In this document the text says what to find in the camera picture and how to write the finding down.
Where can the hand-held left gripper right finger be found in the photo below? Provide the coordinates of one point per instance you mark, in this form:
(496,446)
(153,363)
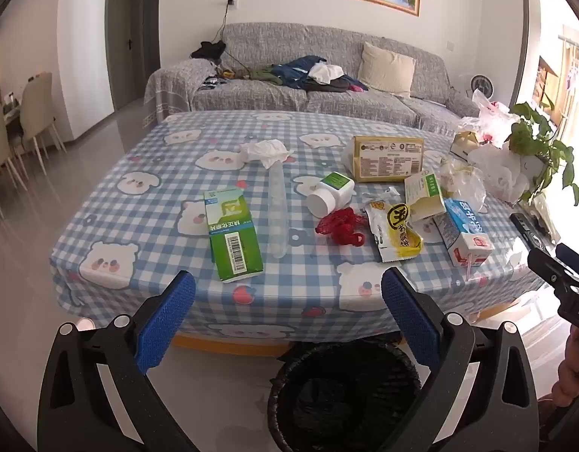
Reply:
(409,320)

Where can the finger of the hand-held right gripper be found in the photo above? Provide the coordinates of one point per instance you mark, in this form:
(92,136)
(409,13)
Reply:
(548,268)
(569,254)

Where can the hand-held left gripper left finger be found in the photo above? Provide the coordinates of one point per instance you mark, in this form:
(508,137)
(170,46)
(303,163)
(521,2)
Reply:
(167,320)

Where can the black woven waste bin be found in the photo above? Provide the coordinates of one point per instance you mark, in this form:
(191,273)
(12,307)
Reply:
(341,395)

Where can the red mesh net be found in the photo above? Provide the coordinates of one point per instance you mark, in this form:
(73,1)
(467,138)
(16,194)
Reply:
(338,226)

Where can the white pill bottle green label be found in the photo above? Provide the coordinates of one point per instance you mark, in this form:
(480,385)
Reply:
(329,193)

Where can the yellow brown carton box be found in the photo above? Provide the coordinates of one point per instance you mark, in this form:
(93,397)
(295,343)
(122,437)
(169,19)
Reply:
(388,160)

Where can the person's right hand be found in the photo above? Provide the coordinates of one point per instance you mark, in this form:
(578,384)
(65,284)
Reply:
(574,367)

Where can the black remote control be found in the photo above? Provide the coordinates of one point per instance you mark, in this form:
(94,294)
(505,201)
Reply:
(529,228)

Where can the yellow white snack wrapper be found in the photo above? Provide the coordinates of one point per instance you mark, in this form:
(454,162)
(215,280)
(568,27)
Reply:
(393,230)

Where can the blue white milk carton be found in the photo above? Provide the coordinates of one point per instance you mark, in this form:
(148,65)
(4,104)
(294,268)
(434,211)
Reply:
(463,230)

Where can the green medicine box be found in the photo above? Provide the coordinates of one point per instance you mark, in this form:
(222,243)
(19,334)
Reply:
(233,240)

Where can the clear crumpled plastic bag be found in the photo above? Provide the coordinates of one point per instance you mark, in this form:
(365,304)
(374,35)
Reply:
(463,181)

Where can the green potted plant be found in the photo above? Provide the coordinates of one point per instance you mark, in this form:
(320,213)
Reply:
(539,136)

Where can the small green white box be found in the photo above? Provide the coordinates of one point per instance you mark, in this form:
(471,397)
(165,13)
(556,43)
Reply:
(423,195)

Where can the clear plastic tube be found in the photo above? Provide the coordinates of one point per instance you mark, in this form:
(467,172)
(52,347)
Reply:
(278,207)

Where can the red white plastic bag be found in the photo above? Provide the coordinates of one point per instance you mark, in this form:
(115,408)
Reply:
(492,113)

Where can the white round fan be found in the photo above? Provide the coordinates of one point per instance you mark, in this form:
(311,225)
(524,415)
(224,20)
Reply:
(483,85)

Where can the crumpled white tissue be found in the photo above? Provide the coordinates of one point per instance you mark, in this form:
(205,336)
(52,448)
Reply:
(265,153)

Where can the grey covered sofa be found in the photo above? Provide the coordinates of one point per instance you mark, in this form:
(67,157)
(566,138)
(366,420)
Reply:
(270,99)

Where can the cream pillow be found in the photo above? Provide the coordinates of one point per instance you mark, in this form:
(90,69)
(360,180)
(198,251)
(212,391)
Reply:
(386,68)

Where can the pile of clothes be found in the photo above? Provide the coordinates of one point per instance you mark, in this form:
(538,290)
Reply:
(308,75)

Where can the black garment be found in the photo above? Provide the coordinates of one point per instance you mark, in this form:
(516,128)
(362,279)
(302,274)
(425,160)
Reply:
(208,50)

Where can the grey door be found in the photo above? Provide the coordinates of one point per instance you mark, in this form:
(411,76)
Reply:
(124,37)

